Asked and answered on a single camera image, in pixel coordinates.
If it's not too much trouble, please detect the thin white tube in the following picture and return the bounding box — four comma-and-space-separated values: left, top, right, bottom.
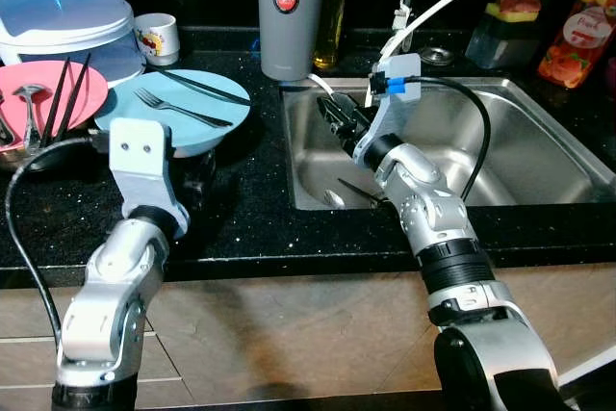
308, 72, 338, 94

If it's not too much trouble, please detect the silver fork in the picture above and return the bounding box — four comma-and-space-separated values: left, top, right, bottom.
135, 89, 235, 128

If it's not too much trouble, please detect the pink plate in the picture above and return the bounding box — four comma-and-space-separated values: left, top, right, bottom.
0, 60, 110, 138

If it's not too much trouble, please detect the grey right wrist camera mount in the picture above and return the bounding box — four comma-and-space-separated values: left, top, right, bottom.
366, 53, 424, 157

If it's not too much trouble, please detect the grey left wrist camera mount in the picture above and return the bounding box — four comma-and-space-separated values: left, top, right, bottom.
108, 117, 191, 229

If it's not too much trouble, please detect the olive oil bottle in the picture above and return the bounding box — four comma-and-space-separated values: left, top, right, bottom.
313, 0, 347, 70

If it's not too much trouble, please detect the metal bowl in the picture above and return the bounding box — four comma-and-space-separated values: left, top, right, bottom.
0, 122, 97, 173

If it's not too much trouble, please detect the red yellow sponge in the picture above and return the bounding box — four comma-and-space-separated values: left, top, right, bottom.
486, 0, 542, 24

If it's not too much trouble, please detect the light blue plate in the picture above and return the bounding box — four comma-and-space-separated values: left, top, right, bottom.
94, 69, 253, 135

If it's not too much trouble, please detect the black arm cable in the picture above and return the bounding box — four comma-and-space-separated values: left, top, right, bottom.
5, 135, 112, 354
385, 74, 492, 202

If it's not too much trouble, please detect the white printed mug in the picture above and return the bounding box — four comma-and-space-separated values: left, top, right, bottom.
135, 13, 181, 66

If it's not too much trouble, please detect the silver spoon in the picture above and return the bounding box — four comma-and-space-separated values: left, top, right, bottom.
12, 84, 47, 147

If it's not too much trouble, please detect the dark sponge holder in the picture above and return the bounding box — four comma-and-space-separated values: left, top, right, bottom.
465, 12, 542, 70

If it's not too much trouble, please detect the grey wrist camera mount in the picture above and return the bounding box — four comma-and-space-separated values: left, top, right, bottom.
108, 117, 191, 229
366, 53, 424, 157

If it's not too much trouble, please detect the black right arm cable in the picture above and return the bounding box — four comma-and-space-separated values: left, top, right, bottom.
385, 74, 492, 202

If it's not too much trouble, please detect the beige cabinet door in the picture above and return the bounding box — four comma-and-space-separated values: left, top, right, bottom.
481, 262, 616, 373
144, 274, 444, 402

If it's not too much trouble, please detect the round metal counter cap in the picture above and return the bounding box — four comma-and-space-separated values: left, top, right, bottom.
421, 45, 455, 65

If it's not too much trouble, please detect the white cabinet end panel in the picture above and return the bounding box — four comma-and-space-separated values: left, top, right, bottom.
563, 348, 616, 402

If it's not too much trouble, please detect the fruit print soap dispenser bottle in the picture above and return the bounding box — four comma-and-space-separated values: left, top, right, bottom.
537, 0, 616, 90

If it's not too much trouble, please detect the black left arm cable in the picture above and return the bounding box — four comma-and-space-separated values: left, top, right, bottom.
5, 135, 112, 354

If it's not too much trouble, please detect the stainless steel sink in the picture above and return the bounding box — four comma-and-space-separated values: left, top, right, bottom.
279, 74, 616, 212

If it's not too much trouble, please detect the grey water filter canister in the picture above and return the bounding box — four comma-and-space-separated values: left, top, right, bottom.
256, 0, 325, 82

